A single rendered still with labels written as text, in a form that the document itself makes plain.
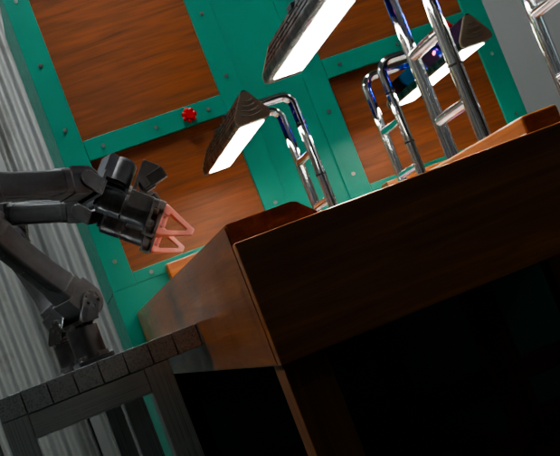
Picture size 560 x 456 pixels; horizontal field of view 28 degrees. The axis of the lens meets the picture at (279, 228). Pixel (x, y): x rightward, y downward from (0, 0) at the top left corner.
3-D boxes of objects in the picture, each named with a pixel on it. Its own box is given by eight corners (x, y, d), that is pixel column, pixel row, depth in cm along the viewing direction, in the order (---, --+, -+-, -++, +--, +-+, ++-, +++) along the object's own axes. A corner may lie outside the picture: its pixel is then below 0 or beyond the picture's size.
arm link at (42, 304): (88, 325, 280) (16, 220, 285) (71, 329, 274) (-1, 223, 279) (72, 338, 282) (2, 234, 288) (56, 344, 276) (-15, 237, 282)
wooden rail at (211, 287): (278, 366, 138) (223, 225, 139) (159, 375, 315) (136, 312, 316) (366, 331, 141) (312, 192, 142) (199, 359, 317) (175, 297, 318)
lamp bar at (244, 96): (237, 126, 248) (225, 95, 248) (204, 176, 308) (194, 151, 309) (270, 114, 249) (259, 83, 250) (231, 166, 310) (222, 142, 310)
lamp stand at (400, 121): (441, 227, 275) (373, 57, 277) (416, 238, 294) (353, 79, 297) (509, 201, 279) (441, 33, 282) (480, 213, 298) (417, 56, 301)
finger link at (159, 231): (195, 220, 242) (154, 204, 241) (199, 215, 235) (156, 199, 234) (185, 250, 241) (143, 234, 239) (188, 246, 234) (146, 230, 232)
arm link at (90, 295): (73, 299, 228) (50, 306, 224) (95, 288, 221) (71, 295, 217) (84, 327, 227) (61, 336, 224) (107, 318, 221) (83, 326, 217)
